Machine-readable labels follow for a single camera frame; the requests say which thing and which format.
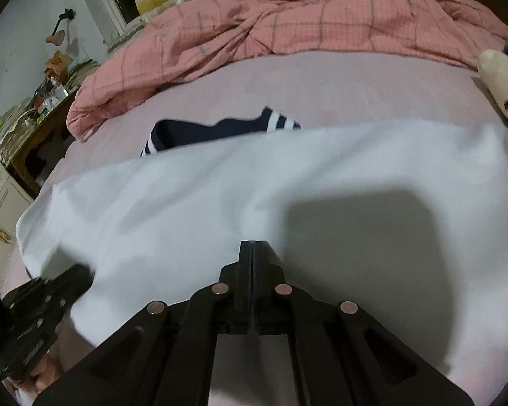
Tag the orange paper box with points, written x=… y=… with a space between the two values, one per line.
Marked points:
x=57 y=64

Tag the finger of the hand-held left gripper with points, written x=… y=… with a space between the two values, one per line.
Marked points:
x=74 y=283

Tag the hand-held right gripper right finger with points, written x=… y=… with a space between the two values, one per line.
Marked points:
x=262 y=270

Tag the stack of green books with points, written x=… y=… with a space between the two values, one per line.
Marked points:
x=82 y=72

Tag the white cabinet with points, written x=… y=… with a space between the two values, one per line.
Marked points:
x=0 y=203

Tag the wall mounted desk lamp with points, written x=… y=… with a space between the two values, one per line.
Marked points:
x=56 y=37

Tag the cream garment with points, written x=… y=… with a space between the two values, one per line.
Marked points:
x=499 y=80

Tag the clear spray bottle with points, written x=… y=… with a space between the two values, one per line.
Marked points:
x=58 y=91

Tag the pink plaid quilt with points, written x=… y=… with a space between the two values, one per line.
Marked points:
x=321 y=21

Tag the wooden desk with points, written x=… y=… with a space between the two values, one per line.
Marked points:
x=46 y=135

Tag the white framed window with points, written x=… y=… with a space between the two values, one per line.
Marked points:
x=110 y=4

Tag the white and navy jacket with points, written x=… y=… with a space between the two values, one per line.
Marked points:
x=194 y=203

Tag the person's left hand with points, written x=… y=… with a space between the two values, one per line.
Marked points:
x=44 y=372

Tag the stack of papers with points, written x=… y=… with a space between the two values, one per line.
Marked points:
x=8 y=131

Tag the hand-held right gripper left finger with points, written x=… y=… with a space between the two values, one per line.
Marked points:
x=243 y=270

